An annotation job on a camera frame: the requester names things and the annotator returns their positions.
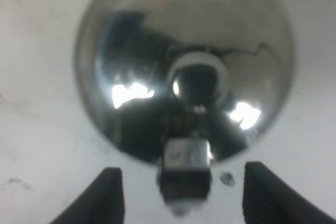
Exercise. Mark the stainless steel teapot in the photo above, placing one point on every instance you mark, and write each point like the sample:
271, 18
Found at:
184, 85

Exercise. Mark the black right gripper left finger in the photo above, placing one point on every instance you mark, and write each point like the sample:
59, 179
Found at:
102, 202

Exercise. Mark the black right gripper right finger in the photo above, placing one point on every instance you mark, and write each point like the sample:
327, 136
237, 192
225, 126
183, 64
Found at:
267, 199

